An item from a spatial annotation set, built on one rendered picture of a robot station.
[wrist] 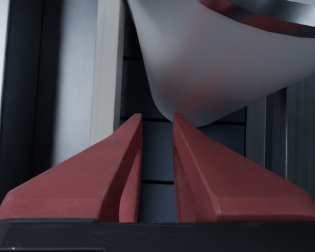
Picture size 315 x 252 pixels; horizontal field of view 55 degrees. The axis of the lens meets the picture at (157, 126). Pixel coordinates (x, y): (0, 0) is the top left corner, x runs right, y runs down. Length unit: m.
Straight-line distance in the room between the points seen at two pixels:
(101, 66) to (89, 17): 0.11
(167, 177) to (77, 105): 0.10
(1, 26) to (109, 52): 0.09
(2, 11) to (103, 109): 0.11
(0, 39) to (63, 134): 0.08
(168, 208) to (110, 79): 0.09
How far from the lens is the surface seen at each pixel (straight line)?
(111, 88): 0.16
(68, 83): 0.25
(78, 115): 0.25
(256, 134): 0.20
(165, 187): 0.19
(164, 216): 0.19
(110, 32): 0.17
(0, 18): 0.23
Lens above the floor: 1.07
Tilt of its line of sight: 86 degrees down
